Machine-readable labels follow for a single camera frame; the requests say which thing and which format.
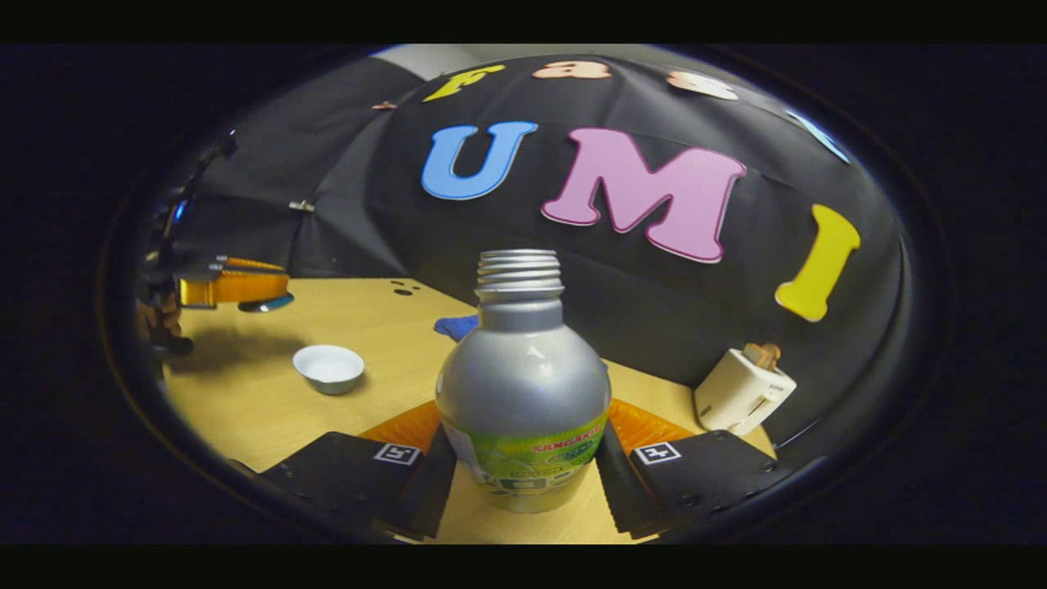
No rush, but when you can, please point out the dark teal teacup lid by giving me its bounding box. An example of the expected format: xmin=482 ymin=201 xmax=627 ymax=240
xmin=237 ymin=292 xmax=295 ymax=314

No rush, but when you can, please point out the black backdrop cloth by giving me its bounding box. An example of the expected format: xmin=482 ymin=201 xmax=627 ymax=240
xmin=155 ymin=53 xmax=905 ymax=447

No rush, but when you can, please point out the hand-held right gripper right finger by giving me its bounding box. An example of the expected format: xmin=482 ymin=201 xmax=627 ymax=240
xmin=595 ymin=398 xmax=782 ymax=542

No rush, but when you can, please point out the blue towel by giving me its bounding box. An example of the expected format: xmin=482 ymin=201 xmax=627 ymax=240
xmin=433 ymin=314 xmax=480 ymax=343

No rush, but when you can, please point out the white toaster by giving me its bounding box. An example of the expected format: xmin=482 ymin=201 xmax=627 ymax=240
xmin=694 ymin=348 xmax=798 ymax=437

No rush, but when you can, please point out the white teacup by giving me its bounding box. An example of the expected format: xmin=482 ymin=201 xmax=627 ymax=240
xmin=292 ymin=344 xmax=366 ymax=396

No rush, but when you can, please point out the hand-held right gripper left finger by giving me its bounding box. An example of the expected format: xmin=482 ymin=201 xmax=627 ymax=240
xmin=260 ymin=399 xmax=459 ymax=542

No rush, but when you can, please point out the silver water bottle green label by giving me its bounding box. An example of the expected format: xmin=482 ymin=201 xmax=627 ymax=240
xmin=434 ymin=249 xmax=613 ymax=515

